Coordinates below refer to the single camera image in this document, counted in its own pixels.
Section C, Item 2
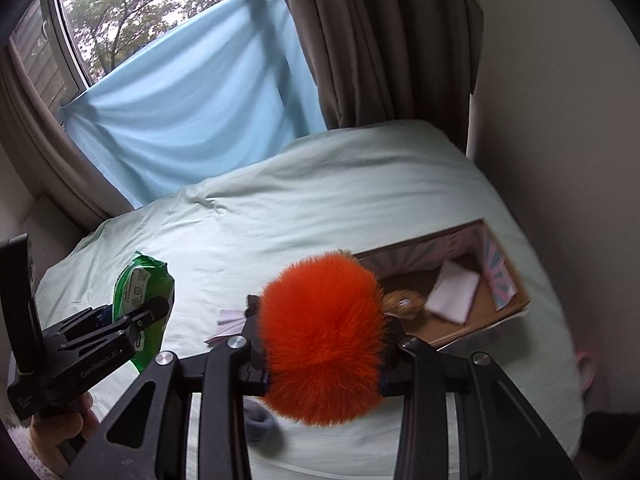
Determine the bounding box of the pink slipper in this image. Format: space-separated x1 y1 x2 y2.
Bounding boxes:
574 350 597 397

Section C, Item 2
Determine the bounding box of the beige curtain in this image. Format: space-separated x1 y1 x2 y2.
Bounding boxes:
0 45 137 233

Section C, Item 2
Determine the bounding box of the dark object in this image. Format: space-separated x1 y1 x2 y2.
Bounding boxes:
581 409 640 462

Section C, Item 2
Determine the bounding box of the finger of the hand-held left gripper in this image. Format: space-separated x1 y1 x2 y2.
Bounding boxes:
60 304 117 337
116 296 171 336

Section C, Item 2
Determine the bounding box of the light blue cloth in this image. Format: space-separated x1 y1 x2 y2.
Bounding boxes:
59 0 329 210

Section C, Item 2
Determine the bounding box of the window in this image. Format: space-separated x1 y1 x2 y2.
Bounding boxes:
9 0 275 107

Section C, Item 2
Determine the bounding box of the white folded cloth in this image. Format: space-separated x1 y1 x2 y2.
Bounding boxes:
427 260 484 325

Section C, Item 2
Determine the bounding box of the brown plush toy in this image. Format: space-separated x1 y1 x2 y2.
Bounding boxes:
382 288 427 319

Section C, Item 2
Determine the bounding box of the pink paper piece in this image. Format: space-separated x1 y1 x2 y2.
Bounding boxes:
202 306 259 347

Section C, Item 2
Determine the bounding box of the brown curtain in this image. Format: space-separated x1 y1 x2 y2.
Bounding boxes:
266 0 487 156

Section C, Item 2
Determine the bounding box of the grey fuzzy sock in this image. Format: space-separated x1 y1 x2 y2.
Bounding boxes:
242 394 287 450

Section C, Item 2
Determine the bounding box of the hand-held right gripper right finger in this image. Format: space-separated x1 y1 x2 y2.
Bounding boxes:
377 317 583 480

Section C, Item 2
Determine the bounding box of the green wet wipes packet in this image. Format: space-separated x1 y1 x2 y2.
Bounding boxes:
112 251 176 373

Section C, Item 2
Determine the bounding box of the person's left forearm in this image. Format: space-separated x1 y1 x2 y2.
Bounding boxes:
0 422 57 480

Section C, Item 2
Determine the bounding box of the cardboard box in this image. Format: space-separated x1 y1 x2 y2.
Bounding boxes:
350 217 532 352

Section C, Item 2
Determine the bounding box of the person's left hand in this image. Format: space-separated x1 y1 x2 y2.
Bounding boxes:
29 390 103 467

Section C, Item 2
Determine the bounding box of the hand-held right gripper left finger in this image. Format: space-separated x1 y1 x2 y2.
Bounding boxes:
75 305 273 480

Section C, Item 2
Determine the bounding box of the orange fluffy pompom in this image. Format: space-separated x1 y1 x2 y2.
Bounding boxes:
258 253 390 426

